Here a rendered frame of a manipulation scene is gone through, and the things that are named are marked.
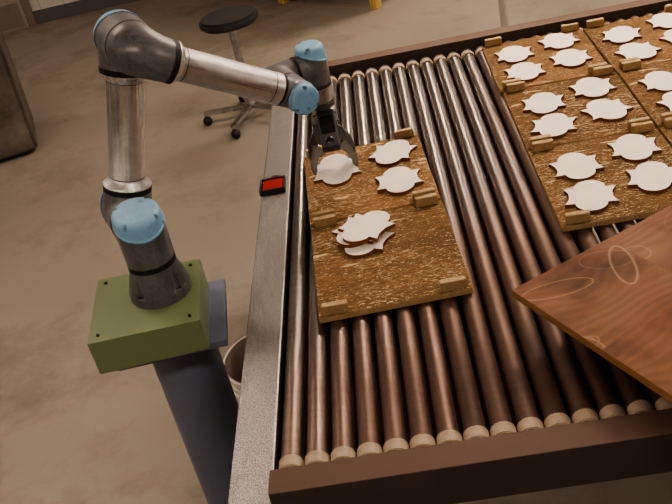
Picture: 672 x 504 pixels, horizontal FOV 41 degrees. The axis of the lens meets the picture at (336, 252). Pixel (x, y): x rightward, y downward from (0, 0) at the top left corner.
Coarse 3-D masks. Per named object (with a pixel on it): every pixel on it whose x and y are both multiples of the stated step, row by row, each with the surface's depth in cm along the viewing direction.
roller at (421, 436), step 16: (368, 80) 316; (384, 128) 281; (400, 320) 196; (400, 336) 192; (416, 336) 192; (400, 352) 189; (416, 352) 186; (416, 368) 182; (416, 384) 177; (416, 400) 173; (416, 416) 170; (416, 432) 166
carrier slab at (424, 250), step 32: (416, 224) 225; (448, 224) 222; (320, 256) 221; (384, 256) 215; (416, 256) 213; (448, 256) 210; (320, 288) 209; (352, 288) 207; (384, 288) 204; (416, 288) 202; (320, 320) 200
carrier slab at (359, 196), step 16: (368, 144) 268; (384, 144) 266; (416, 144) 262; (304, 160) 268; (320, 160) 266; (368, 160) 260; (416, 160) 254; (352, 176) 253; (368, 176) 251; (432, 176) 244; (320, 192) 249; (336, 192) 247; (352, 192) 245; (368, 192) 244; (384, 192) 242; (320, 208) 241; (336, 208) 240; (352, 208) 238; (368, 208) 236; (384, 208) 235
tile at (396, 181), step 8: (392, 168) 250; (400, 168) 249; (408, 168) 248; (384, 176) 247; (392, 176) 246; (400, 176) 245; (408, 176) 244; (416, 176) 243; (384, 184) 243; (392, 184) 242; (400, 184) 241; (408, 184) 241; (416, 184) 241; (392, 192) 239; (400, 192) 238; (408, 192) 239
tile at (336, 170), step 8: (328, 160) 243; (336, 160) 242; (344, 160) 241; (320, 168) 240; (328, 168) 239; (336, 168) 239; (344, 168) 238; (352, 168) 237; (320, 176) 237; (328, 176) 236; (336, 176) 236; (344, 176) 235; (328, 184) 234; (336, 184) 233; (344, 184) 234
